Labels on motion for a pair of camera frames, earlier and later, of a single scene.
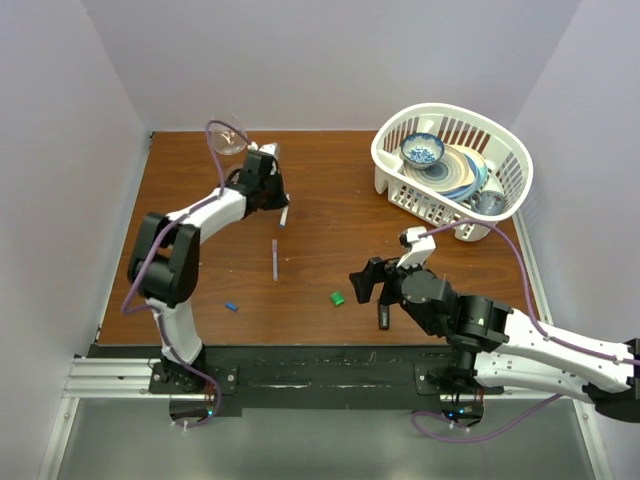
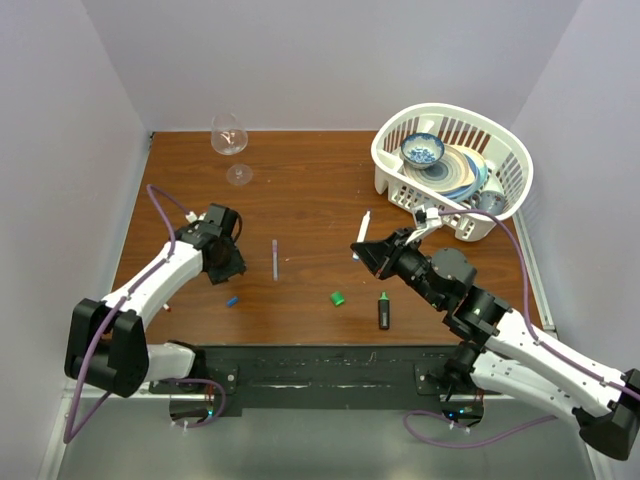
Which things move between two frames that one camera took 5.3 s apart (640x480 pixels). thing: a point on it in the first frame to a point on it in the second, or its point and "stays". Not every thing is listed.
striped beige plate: x=453 y=170 stays
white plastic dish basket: x=454 y=164 stays
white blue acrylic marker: x=283 y=217 to x=362 y=234
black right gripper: x=376 y=270 to x=375 y=254
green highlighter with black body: x=384 y=316 stays
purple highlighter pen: x=275 y=259 stays
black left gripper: x=281 y=200 to x=235 y=265
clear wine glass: x=228 y=136 stays
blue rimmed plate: x=480 y=171 stays
